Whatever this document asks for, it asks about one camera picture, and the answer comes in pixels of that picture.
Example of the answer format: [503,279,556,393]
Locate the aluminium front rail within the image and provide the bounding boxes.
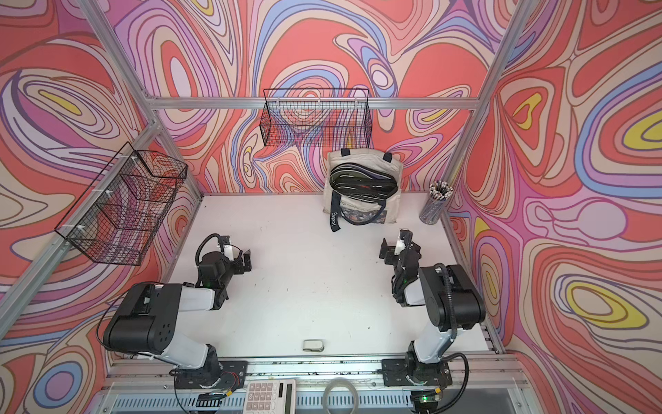
[102,353,531,392]

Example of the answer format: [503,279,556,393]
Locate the white eraser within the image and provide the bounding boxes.
[302,339,325,353]

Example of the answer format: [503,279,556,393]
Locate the black paddle cases in bag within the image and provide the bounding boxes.
[329,162,399,205]

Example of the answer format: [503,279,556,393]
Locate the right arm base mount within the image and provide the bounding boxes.
[379,358,453,389]

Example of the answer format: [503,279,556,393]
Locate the grey tape roll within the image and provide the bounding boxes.
[322,377,360,414]

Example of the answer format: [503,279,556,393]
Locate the back black wire basket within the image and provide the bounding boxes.
[260,87,372,150]

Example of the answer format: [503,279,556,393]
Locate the metal mesh pencil cup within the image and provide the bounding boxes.
[419,180,453,225]

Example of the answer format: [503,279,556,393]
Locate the white pink calculator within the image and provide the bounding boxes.
[243,379,297,414]

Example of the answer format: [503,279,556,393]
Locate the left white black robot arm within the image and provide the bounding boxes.
[97,233,253,391]

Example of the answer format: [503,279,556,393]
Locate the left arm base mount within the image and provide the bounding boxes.
[170,360,248,391]

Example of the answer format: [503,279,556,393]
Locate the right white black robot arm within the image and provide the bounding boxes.
[379,229,486,389]

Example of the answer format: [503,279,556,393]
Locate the black wire basket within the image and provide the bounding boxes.
[260,87,372,150]
[54,143,188,266]

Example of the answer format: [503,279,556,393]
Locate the left black wire basket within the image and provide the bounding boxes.
[54,143,188,266]

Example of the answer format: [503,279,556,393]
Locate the beige canvas tote bag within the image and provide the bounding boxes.
[323,148,403,232]

